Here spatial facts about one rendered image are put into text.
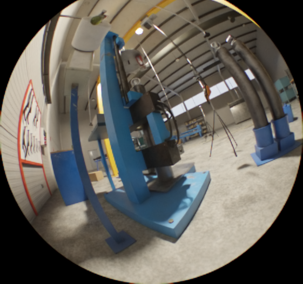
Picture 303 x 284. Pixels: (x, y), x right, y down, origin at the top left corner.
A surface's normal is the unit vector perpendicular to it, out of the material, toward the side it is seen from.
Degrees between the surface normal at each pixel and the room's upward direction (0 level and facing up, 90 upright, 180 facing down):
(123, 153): 90
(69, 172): 90
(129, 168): 90
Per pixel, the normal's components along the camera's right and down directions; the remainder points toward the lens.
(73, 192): 0.68, -0.32
